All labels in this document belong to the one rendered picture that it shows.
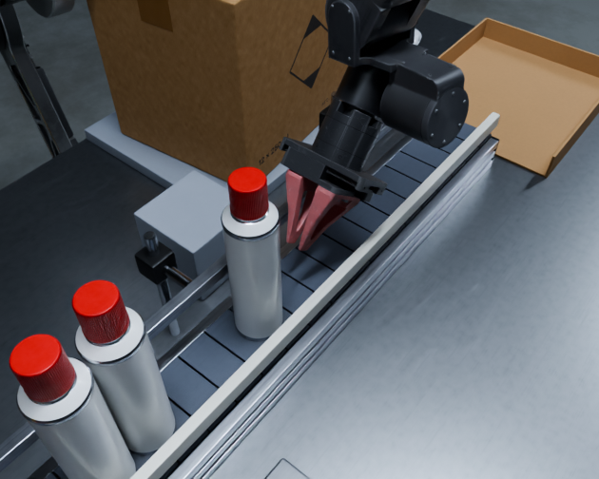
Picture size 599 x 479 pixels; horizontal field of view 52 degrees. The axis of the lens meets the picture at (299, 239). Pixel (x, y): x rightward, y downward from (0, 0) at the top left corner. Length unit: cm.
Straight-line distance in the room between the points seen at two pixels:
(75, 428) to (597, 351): 56
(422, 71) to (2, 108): 229
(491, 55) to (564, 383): 66
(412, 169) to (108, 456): 53
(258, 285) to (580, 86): 75
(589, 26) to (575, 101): 216
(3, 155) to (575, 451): 214
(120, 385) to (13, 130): 213
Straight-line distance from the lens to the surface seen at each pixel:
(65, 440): 49
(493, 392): 71
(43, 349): 44
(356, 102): 60
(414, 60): 58
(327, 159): 60
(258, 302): 60
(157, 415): 56
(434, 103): 55
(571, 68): 121
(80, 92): 269
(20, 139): 252
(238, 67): 73
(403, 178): 83
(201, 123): 82
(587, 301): 82
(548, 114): 108
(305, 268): 71
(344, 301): 69
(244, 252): 54
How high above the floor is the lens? 143
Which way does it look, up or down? 48 degrees down
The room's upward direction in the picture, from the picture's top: straight up
